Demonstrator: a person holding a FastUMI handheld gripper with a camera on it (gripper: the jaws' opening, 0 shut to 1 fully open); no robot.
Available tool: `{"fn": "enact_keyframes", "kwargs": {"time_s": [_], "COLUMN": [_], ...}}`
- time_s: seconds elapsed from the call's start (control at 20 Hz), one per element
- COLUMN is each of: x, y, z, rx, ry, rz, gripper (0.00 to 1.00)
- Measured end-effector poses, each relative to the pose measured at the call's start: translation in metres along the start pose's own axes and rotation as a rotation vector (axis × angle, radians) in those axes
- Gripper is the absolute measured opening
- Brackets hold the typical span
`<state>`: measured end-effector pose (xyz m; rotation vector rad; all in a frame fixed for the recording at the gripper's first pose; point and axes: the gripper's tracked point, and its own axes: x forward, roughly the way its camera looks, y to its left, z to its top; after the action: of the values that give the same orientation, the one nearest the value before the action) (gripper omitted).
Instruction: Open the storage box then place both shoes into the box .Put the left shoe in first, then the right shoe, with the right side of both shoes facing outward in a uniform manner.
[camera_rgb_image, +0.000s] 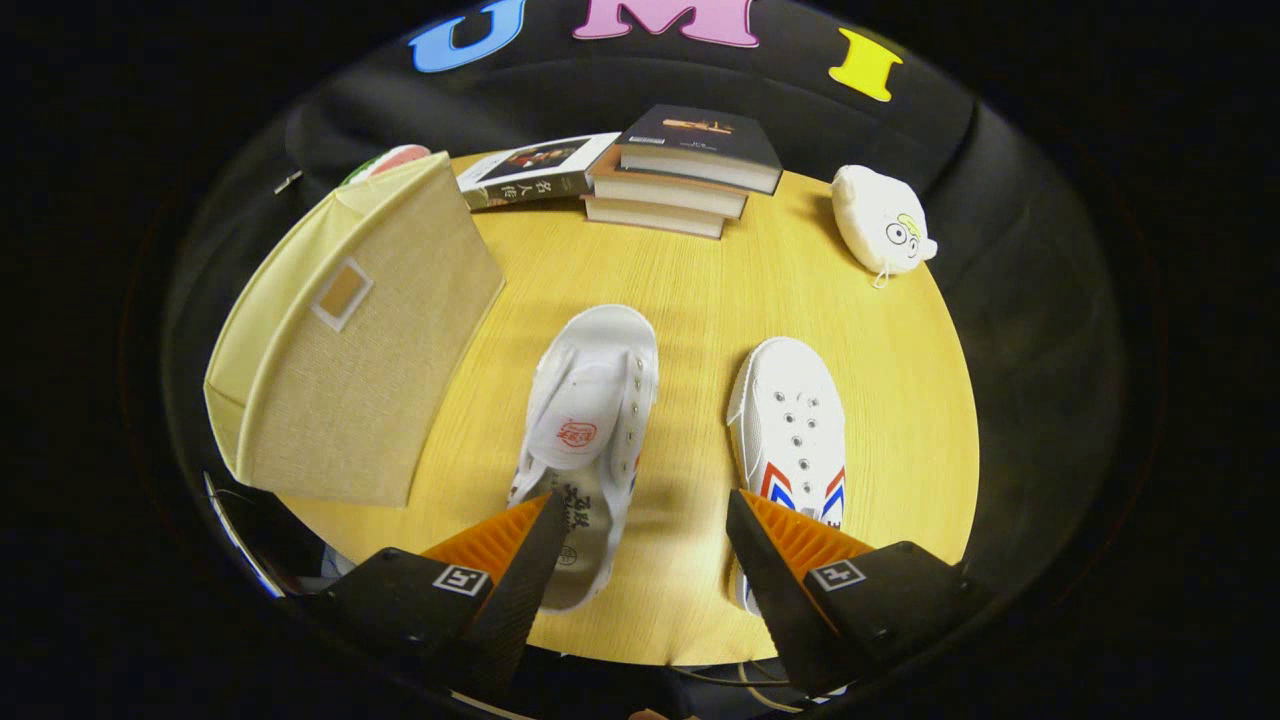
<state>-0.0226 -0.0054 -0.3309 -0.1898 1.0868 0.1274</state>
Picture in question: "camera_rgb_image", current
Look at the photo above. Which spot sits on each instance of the silver cloth clip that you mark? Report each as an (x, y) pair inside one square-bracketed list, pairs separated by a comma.
[(288, 182)]

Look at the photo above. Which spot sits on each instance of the white portrait cover book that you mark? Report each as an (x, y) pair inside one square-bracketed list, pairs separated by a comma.
[(535, 165)]

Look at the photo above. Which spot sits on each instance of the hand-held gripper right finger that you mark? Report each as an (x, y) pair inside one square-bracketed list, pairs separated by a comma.
[(785, 600)]

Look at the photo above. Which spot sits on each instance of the beige fabric storage box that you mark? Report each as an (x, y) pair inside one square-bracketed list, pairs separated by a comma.
[(370, 390)]

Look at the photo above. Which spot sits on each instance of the watermelon slice plush toy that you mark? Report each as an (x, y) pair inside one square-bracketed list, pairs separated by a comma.
[(390, 160)]

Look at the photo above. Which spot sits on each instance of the white plush toy with face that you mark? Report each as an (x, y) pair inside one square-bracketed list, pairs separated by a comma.
[(880, 220)]

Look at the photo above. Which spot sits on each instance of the black cover book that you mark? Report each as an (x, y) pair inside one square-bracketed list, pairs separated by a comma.
[(700, 135)]

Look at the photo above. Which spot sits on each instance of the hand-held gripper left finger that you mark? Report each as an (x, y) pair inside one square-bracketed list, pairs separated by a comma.
[(515, 600)]

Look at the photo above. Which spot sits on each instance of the white canvas shoe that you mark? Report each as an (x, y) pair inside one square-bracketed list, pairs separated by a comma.
[(790, 400), (590, 370)]

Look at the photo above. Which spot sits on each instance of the brown cover book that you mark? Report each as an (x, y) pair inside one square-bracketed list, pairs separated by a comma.
[(665, 195)]

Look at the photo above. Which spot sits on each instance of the thin brown book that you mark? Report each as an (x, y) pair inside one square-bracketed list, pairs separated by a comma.
[(650, 218)]

